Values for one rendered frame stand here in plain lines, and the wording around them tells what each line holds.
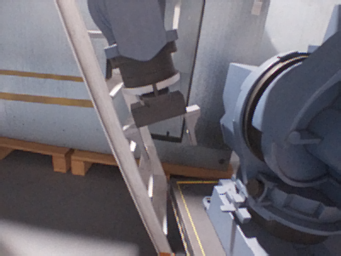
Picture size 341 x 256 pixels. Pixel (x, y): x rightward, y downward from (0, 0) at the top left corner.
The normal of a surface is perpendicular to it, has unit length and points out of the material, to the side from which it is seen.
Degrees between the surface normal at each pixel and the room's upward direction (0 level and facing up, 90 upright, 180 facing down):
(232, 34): 90
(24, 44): 90
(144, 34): 90
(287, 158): 90
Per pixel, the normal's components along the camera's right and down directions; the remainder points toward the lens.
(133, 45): 0.20, 0.40
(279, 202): -0.70, 0.18
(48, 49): -0.04, 0.37
